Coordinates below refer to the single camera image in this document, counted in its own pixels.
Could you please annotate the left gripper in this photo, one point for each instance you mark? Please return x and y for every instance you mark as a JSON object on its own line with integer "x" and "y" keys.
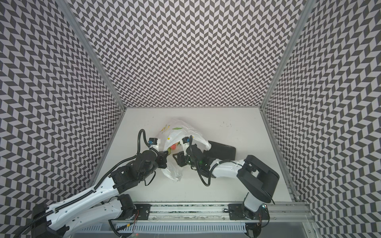
{"x": 162, "y": 158}

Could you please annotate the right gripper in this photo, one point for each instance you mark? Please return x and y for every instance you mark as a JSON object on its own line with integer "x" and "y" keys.
{"x": 181, "y": 157}

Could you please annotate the white plastic bag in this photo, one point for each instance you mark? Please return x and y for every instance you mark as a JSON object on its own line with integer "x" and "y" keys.
{"x": 172, "y": 133}

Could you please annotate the red yellow fake mango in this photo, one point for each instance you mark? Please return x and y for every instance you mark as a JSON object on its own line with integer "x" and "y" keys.
{"x": 174, "y": 147}

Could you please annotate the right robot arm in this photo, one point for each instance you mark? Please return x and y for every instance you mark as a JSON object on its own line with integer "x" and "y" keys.
{"x": 258, "y": 178}

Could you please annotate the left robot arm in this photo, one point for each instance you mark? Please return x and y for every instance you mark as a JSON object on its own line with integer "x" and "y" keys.
{"x": 105, "y": 201}

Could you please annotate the black square tray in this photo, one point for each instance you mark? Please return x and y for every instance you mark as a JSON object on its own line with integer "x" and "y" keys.
{"x": 221, "y": 151}

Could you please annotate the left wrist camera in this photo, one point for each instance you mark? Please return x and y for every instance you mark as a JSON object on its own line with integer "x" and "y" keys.
{"x": 153, "y": 143}

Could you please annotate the aluminium front rail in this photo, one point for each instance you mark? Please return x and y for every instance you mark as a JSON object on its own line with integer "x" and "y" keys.
{"x": 213, "y": 212}

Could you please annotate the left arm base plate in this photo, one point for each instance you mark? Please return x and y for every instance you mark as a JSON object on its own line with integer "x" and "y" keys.
{"x": 142, "y": 211}

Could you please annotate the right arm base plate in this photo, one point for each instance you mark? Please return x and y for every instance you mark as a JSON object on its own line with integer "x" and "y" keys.
{"x": 238, "y": 211}

